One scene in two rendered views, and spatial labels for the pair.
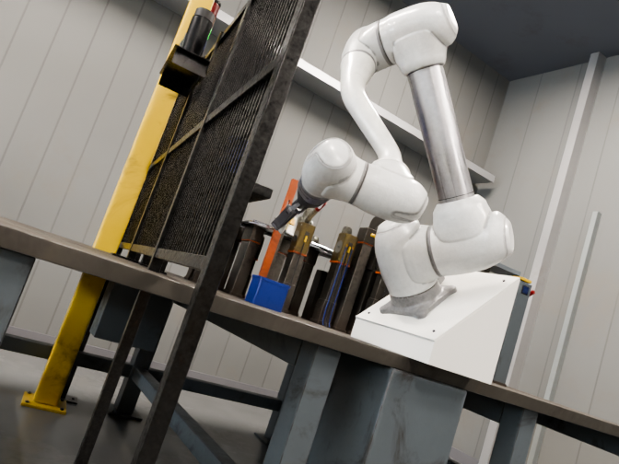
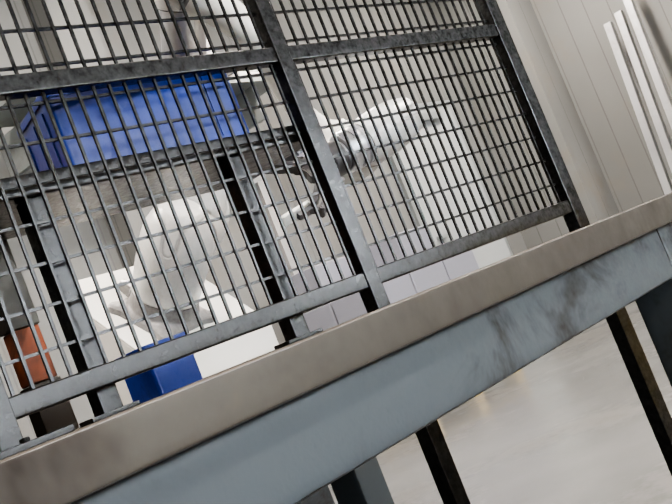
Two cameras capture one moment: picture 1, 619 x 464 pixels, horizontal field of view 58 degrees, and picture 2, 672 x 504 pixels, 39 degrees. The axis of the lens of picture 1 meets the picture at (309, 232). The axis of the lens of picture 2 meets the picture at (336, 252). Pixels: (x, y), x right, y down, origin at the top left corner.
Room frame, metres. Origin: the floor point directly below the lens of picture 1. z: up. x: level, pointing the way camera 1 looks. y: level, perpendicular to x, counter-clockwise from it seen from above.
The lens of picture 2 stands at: (2.09, 1.78, 0.70)
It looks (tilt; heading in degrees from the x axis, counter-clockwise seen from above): 4 degrees up; 249
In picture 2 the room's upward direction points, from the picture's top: 22 degrees counter-clockwise
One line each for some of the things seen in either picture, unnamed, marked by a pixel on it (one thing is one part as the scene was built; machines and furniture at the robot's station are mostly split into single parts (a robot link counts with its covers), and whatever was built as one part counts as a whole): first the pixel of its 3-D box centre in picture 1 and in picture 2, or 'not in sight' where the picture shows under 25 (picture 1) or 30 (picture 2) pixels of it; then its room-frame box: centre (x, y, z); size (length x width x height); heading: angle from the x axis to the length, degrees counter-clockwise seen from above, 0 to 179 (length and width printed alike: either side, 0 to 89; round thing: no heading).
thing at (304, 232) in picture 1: (293, 267); not in sight; (2.13, 0.01, 0.87); 0.10 x 0.07 x 0.35; 22
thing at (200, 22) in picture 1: (197, 35); not in sight; (1.85, 0.59, 1.52); 0.07 x 0.07 x 0.18
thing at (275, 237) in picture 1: (274, 239); not in sight; (2.11, 0.12, 0.95); 0.03 x 0.01 x 0.50; 112
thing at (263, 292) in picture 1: (266, 293); (159, 368); (1.83, 0.07, 0.75); 0.11 x 0.10 x 0.09; 112
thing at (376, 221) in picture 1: (379, 280); not in sight; (2.24, -0.34, 0.94); 0.18 x 0.13 x 0.49; 112
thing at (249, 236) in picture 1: (243, 261); not in sight; (2.24, 0.21, 0.84); 0.12 x 0.05 x 0.29; 22
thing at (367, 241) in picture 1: (353, 279); not in sight; (2.19, -0.22, 0.91); 0.07 x 0.05 x 0.42; 22
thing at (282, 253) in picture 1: (272, 271); not in sight; (2.29, 0.09, 0.84); 0.07 x 0.04 x 0.29; 112
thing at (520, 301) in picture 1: (507, 331); not in sight; (2.35, -0.93, 0.92); 0.08 x 0.08 x 0.44; 22
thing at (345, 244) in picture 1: (335, 280); not in sight; (2.17, -0.16, 0.88); 0.11 x 0.07 x 0.37; 22
